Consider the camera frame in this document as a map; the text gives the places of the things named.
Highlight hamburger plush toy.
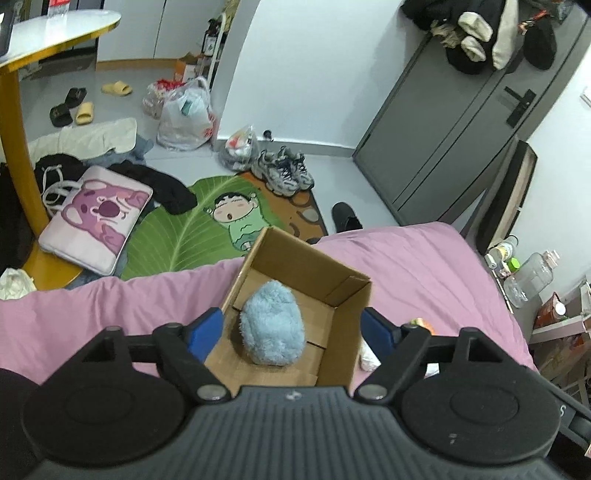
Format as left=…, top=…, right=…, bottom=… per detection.
left=410, top=318, right=436, bottom=336

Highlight fluffy light blue plush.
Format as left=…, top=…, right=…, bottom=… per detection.
left=239, top=280, right=307, bottom=367

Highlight pink bed sheet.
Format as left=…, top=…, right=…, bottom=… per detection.
left=1, top=222, right=535, bottom=384

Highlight brown cardboard box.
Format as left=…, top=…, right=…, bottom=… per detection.
left=205, top=228, right=372, bottom=393

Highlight black shoe by bed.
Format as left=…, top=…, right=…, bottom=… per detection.
left=332, top=202, right=363, bottom=233

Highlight green cap bottle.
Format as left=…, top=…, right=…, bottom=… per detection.
left=506, top=257, right=521, bottom=273

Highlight green leaf cartoon rug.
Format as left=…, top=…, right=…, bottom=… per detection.
left=119, top=172, right=328, bottom=280

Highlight white bottle yellow label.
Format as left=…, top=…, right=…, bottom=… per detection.
left=484, top=235, right=519, bottom=270

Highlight black clothing on floor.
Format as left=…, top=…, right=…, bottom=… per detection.
left=108, top=160, right=198, bottom=215

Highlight clear plastic jar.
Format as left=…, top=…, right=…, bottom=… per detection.
left=503, top=250, right=560, bottom=308

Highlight black framed board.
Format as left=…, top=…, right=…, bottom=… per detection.
left=473, top=139, right=538, bottom=256

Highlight right grey sneaker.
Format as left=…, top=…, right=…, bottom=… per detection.
left=279, top=146, right=315, bottom=191

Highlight grey sneaker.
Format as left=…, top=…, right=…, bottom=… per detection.
left=250, top=150, right=300, bottom=198
left=279, top=146, right=315, bottom=191

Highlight dark grey door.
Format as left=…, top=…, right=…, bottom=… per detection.
left=353, top=7, right=590, bottom=225

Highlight left grey sneaker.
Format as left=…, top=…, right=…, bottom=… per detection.
left=250, top=150, right=300, bottom=198

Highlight small clear trash bag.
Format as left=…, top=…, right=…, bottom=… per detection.
left=218, top=125, right=260, bottom=173

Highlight large white plastic bag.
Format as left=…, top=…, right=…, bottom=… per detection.
left=156, top=76, right=216, bottom=151

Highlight cream floor towel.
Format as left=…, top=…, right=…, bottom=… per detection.
left=28, top=118, right=137, bottom=164

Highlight yellow slipper near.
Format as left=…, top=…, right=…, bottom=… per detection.
left=75, top=102, right=94, bottom=126

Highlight yellow slipper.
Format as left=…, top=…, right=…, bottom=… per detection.
left=101, top=81, right=132, bottom=97
left=75, top=102, right=94, bottom=126

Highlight black slipper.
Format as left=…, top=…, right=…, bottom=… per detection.
left=64, top=88, right=87, bottom=109
left=49, top=103, right=73, bottom=128

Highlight yellow slipper far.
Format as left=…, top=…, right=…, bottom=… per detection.
left=101, top=81, right=132, bottom=97

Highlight clothes hanging on door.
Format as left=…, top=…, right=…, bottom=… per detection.
left=401, top=0, right=574, bottom=75

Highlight yellow round side table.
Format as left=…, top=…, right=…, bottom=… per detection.
left=0, top=8, right=122, bottom=292

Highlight black door handle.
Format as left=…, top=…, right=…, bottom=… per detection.
left=504, top=86, right=537, bottom=128

